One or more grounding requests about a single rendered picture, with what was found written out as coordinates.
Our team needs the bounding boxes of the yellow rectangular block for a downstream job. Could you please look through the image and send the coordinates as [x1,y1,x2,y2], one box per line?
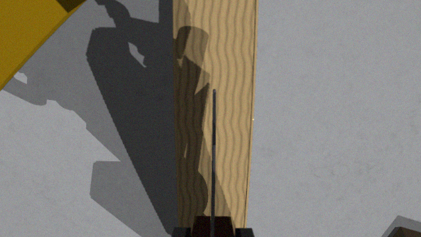
[0,0,87,91]

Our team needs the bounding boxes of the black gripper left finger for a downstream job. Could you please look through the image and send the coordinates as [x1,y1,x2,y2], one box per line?
[172,227,191,237]

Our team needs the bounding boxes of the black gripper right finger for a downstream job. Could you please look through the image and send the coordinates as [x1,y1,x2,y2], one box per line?
[235,228,255,237]

